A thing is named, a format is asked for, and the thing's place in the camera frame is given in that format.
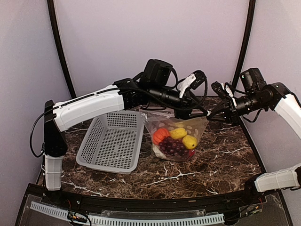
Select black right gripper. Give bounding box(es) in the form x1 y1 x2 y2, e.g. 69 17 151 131
207 90 267 126

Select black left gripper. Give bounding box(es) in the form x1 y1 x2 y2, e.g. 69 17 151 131
150 83 210 120

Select orange toy fruit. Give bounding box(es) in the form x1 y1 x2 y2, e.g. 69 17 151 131
152 128 170 145

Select small yellow toy fruit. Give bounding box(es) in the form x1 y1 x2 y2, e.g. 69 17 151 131
182 135 198 149

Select large yellow toy fruit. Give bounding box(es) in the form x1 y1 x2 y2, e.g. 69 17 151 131
169 128 188 139

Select clear pink-dotted zip bag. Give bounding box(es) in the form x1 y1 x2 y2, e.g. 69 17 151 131
140 109 209 162

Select red toy bell pepper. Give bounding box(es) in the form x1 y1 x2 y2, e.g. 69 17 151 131
187 149 195 159

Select dark red toy grapes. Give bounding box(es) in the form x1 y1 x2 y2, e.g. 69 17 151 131
158 137 190 158

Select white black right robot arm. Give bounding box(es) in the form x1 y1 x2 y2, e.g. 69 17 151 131
207 81 301 204

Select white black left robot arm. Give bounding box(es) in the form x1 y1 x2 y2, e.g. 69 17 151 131
44 59 207 205

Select white perforated plastic basket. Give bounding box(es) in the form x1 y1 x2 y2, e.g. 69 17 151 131
76 111 144 175

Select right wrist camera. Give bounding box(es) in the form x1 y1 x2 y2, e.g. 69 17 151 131
211 81 237 107

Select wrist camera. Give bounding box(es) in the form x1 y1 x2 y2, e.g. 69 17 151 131
176 70 207 98
211 81 237 107

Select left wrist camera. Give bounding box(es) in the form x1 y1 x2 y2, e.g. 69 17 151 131
176 70 207 98

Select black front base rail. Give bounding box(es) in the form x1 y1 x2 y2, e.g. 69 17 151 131
16 181 292 226

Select black vertical frame post right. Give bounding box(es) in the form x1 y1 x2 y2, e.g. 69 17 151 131
231 0 256 88

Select black vertical frame post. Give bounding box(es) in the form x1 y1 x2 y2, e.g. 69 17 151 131
47 0 77 98
231 0 256 88

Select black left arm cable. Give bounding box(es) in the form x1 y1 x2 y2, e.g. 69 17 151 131
29 112 55 158

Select black vertical frame post left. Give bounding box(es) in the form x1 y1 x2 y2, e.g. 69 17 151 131
47 0 77 98

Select white slotted cable duct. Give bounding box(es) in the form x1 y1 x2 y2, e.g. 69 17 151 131
30 201 225 226

